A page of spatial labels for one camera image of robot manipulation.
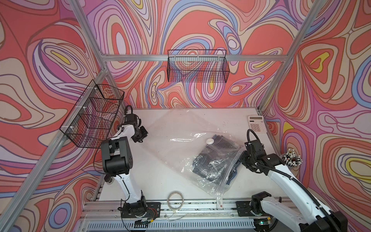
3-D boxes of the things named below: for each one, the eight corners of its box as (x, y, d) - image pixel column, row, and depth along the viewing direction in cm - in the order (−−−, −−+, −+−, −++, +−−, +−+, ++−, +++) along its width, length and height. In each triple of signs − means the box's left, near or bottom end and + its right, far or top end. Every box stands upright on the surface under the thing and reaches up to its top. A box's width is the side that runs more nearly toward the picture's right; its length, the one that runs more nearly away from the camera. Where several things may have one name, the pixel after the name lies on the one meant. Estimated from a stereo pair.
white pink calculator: (251, 132, 107) (253, 129, 104) (246, 118, 116) (247, 115, 113) (267, 132, 107) (269, 129, 104) (260, 118, 116) (262, 115, 113)
